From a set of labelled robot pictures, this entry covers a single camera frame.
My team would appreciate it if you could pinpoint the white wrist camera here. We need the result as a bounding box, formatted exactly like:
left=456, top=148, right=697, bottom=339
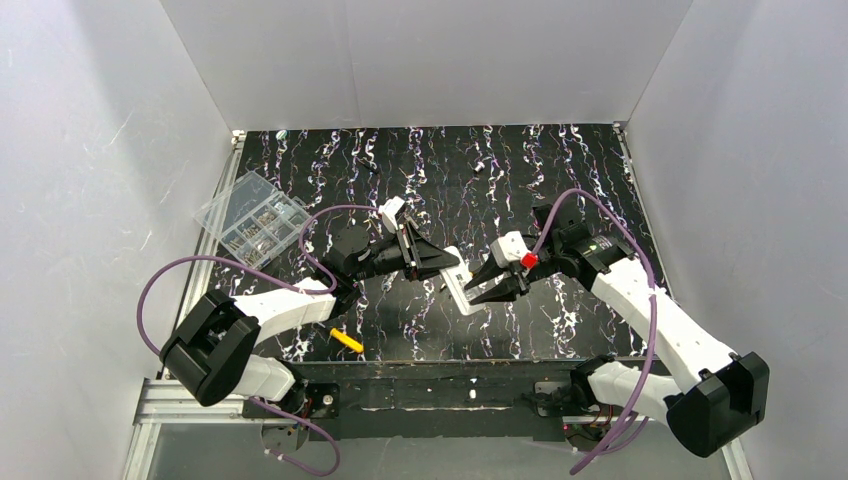
left=490, top=231, right=539, bottom=269
left=378, top=196, right=406, bottom=234

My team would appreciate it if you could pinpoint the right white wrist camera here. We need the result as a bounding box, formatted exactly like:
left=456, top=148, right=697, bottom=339
left=490, top=231, right=539, bottom=269

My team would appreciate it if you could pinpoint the purple cable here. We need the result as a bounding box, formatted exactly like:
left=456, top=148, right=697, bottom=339
left=529, top=188, right=659, bottom=476
left=136, top=203, right=389, bottom=478

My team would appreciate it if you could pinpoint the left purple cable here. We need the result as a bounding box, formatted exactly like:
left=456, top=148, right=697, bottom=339
left=136, top=203, right=389, bottom=478

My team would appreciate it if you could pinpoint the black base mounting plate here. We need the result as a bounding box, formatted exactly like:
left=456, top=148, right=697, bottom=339
left=282, top=360, right=621, bottom=441

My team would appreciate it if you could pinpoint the clear plastic screw organizer box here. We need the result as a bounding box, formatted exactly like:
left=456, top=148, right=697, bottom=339
left=194, top=171, right=309, bottom=270

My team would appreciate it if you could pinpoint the white remote control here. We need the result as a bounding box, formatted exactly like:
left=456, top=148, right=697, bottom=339
left=440, top=246, right=484, bottom=316

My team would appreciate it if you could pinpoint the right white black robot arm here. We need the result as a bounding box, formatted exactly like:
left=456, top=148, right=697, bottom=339
left=454, top=205, right=770, bottom=458

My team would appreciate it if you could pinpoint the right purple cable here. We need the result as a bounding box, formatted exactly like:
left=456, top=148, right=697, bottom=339
left=529, top=188, right=659, bottom=476

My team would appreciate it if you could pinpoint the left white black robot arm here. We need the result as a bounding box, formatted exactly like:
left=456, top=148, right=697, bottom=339
left=158, top=222, right=464, bottom=406

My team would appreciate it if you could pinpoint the aluminium frame rail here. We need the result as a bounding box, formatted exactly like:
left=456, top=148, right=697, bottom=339
left=122, top=129, right=753, bottom=480

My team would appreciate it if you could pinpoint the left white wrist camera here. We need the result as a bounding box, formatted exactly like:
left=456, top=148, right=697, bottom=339
left=378, top=196, right=406, bottom=234

